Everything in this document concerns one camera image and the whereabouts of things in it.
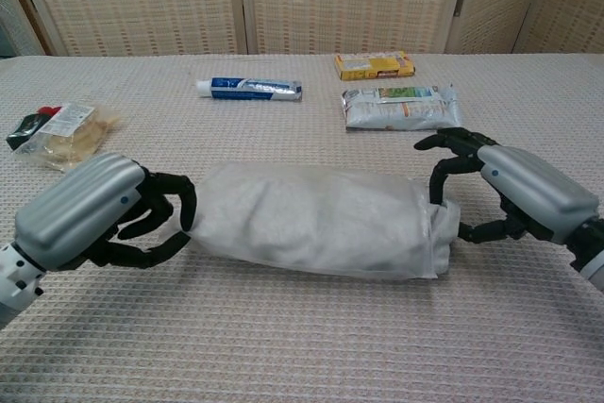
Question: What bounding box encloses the translucent white plastic bag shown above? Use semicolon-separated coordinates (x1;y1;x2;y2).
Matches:
162;161;461;280

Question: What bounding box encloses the silver green snack packet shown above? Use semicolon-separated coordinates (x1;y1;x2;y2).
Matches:
341;83;466;133

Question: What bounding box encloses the clear bag of beige items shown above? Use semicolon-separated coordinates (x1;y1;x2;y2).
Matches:
13;101;122;172

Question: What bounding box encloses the woven beige tablecloth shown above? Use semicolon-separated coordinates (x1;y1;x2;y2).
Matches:
0;51;604;403

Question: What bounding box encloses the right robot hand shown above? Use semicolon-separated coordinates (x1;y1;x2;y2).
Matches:
413;126;602;246

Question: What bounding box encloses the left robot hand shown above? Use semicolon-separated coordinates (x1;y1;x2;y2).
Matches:
13;152;198;273

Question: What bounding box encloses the blue white toothpaste tube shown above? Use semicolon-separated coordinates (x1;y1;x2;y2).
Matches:
195;76;304;103

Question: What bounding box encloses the yellow snack box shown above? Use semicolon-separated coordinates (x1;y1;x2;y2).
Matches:
334;50;417;81

